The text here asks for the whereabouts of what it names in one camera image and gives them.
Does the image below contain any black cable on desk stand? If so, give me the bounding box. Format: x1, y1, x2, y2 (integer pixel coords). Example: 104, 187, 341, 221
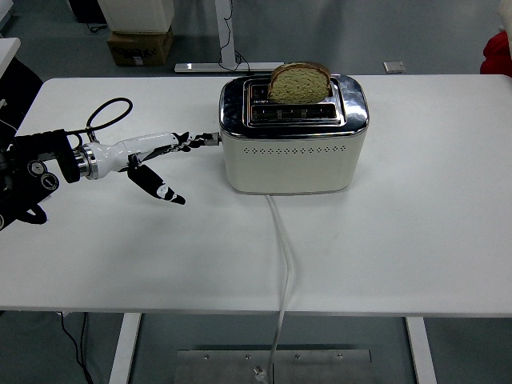
218, 0, 252, 75

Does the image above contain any brown bread slice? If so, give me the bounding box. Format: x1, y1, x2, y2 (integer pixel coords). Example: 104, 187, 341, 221
266, 61, 333, 104

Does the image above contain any white toaster power cable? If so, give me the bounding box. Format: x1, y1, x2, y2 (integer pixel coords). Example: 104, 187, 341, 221
252, 194, 296, 381

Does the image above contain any white table leg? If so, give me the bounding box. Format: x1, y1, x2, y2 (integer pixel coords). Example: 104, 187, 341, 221
404, 316, 438, 384
108, 314, 142, 384

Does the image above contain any black object on floor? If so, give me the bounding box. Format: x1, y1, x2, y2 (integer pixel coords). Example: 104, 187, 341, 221
67, 0, 108, 24

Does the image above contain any white box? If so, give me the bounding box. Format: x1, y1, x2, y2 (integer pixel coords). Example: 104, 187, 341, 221
96, 0, 176, 35

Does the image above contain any black cable under table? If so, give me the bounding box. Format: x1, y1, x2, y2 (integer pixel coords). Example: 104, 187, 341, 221
55, 312, 94, 384
78, 313, 88, 365

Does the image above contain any cream chrome two-slot toaster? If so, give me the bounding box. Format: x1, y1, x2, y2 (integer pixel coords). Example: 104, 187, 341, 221
211, 74, 370, 196

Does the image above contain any white desk stand with foot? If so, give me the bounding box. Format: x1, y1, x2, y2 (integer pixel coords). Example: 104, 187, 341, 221
174, 0, 277, 74

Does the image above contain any brown cardboard box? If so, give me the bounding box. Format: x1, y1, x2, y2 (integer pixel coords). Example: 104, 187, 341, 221
106, 26, 174, 67

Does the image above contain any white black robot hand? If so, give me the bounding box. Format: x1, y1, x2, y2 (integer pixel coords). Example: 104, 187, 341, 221
90, 130, 221, 206

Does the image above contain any white side table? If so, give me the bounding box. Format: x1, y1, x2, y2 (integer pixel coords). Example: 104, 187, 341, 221
0, 38, 21, 81

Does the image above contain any person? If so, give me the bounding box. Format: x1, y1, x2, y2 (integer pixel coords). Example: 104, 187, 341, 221
479, 0, 512, 79

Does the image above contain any grey metal plate with screws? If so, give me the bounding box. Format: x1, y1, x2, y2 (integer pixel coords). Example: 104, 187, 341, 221
175, 349, 373, 384

